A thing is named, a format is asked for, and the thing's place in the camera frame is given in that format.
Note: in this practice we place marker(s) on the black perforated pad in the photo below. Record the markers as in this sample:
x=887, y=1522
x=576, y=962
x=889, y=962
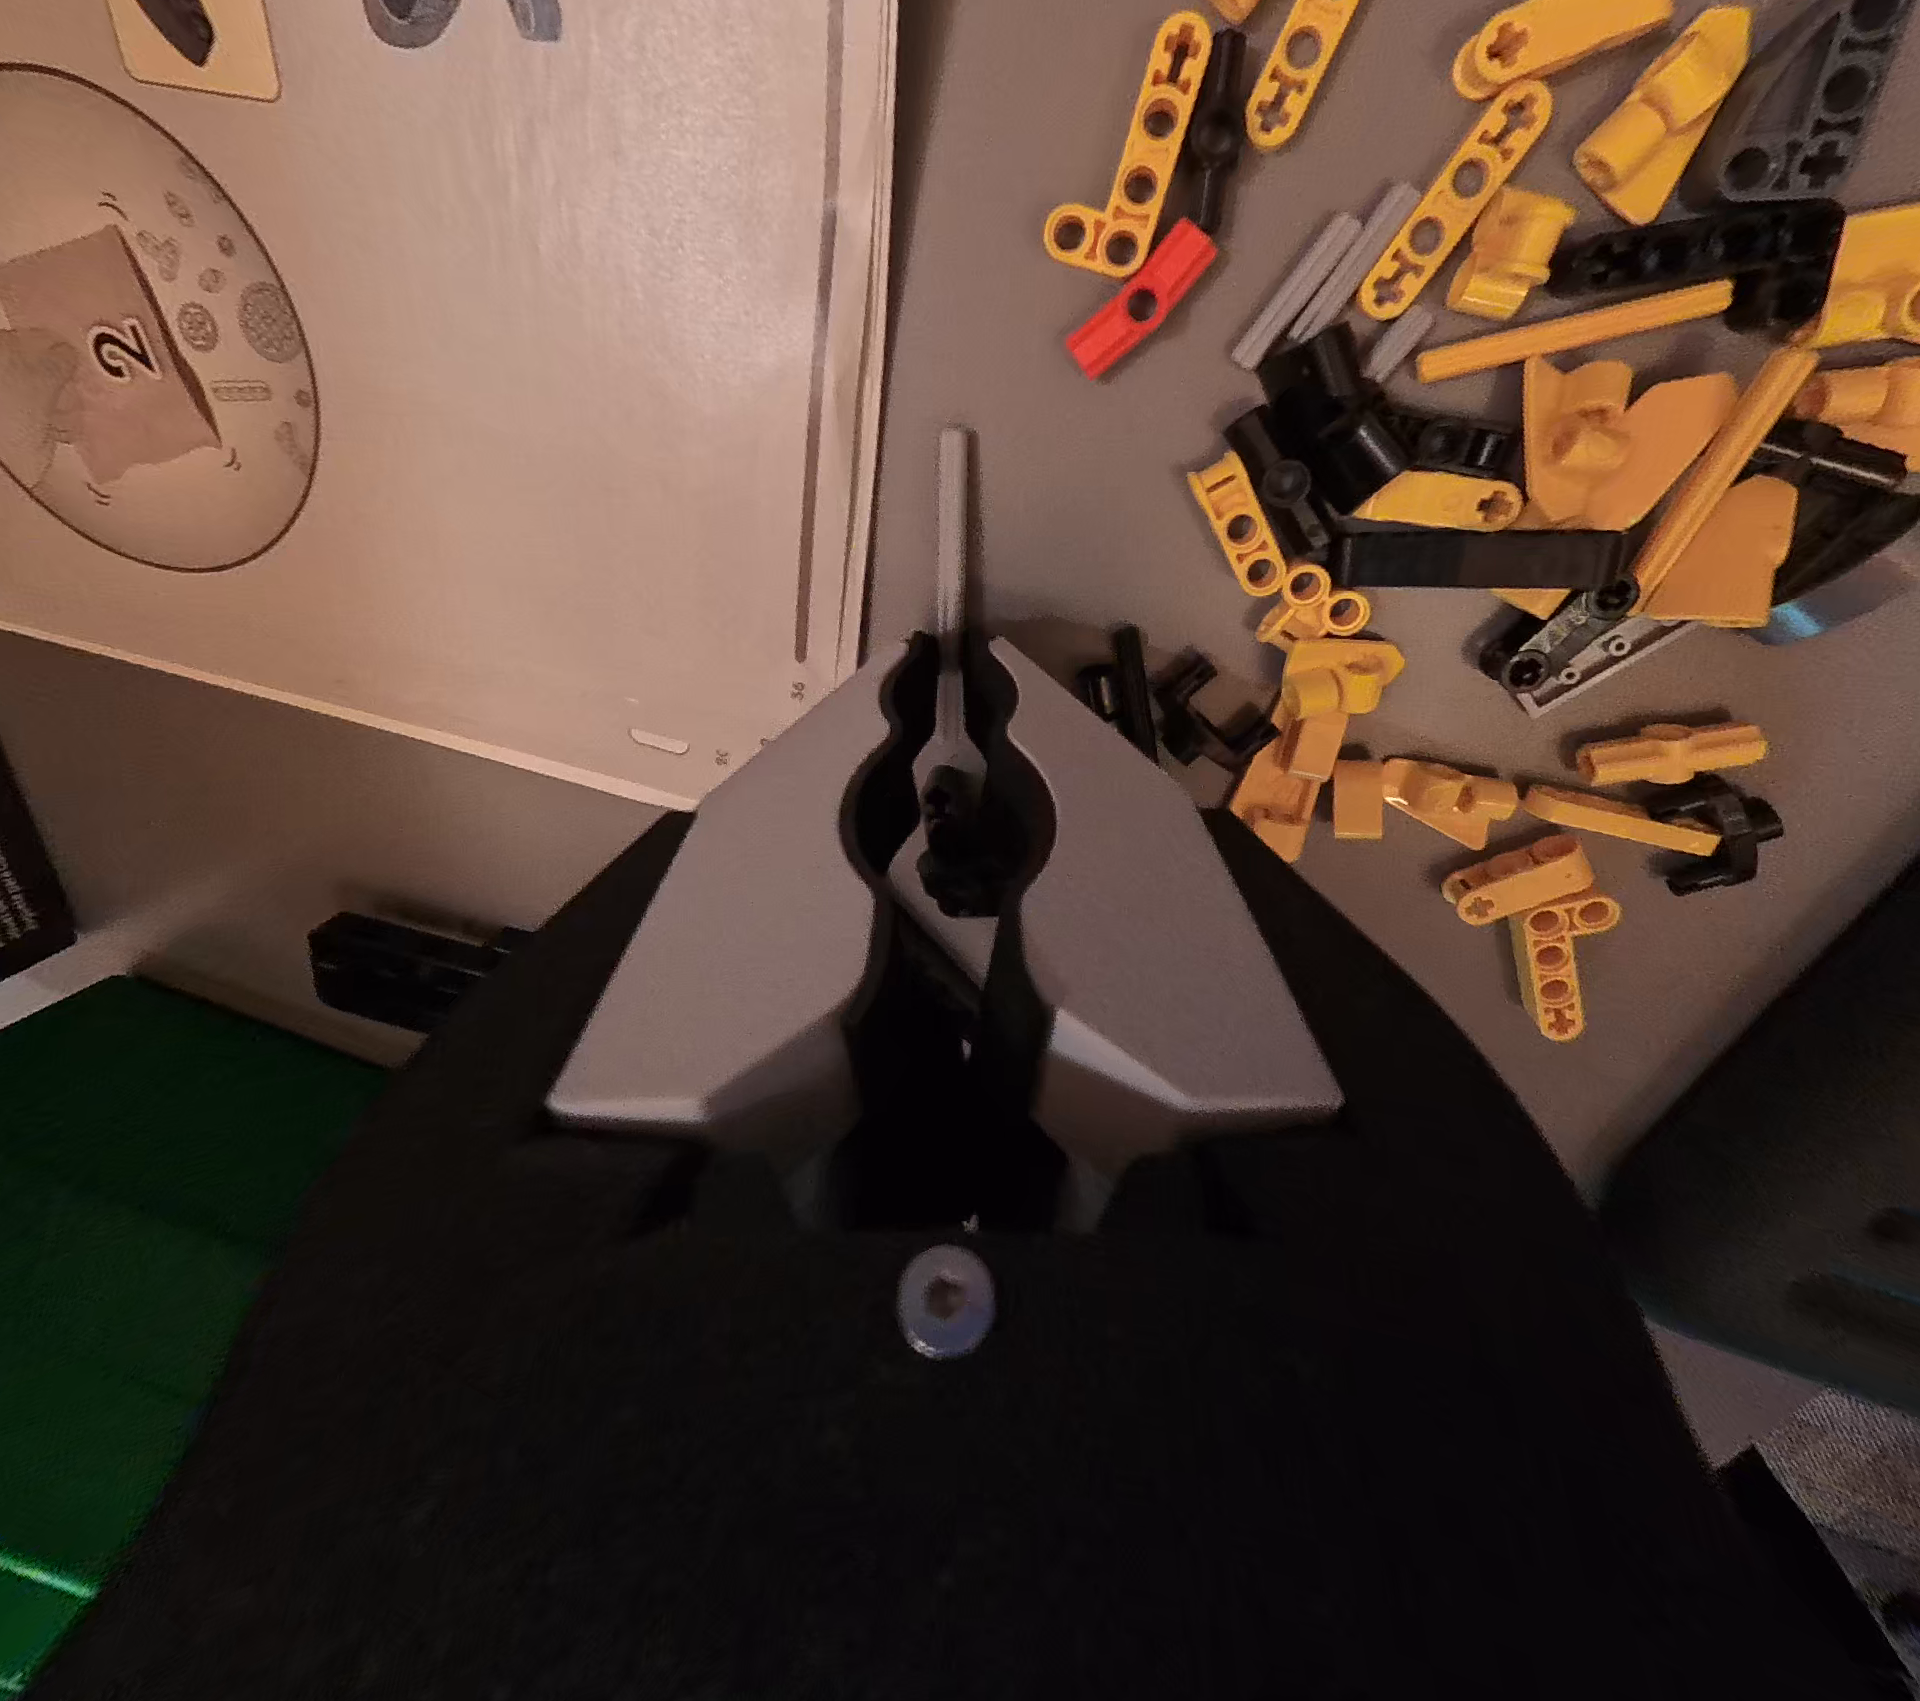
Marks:
x=1800, y=1131

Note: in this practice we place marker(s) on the black lego frame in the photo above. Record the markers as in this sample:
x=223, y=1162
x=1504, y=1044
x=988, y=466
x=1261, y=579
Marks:
x=407, y=965

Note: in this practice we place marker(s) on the black pronged lego piece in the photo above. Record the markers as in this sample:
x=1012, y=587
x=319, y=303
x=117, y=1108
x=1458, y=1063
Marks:
x=1215, y=719

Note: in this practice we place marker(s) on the pile of yellow black lego pieces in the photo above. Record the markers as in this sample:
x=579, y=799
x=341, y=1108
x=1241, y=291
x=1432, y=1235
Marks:
x=1577, y=426

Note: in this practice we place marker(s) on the grey lego axle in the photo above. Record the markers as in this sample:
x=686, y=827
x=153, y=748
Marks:
x=955, y=531

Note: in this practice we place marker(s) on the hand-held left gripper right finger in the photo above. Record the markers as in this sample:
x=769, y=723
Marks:
x=1171, y=965

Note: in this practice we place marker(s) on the black lego axle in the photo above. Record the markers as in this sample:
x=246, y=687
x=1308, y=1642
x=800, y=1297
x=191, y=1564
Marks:
x=1135, y=690

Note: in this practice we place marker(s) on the lego set box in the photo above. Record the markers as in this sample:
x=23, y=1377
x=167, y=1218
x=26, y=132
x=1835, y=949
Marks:
x=23, y=877

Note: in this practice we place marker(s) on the green plastic bin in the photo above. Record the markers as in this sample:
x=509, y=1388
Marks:
x=121, y=1206

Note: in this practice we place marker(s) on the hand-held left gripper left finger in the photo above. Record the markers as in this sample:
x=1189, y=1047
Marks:
x=720, y=965

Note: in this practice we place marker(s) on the red lego connector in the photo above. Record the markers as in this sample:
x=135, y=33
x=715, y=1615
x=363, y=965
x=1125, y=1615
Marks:
x=1140, y=303

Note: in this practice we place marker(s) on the black lego cylinder connector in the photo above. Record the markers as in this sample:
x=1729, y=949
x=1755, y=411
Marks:
x=1098, y=693

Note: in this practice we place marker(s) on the lego instruction booklet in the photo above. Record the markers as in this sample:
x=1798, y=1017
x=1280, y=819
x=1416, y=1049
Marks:
x=527, y=306

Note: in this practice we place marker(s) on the thin black lego connector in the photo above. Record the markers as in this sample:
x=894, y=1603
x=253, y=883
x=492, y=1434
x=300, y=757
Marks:
x=1215, y=134

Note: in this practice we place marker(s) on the black lego hole connector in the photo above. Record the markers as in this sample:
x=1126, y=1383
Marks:
x=958, y=831

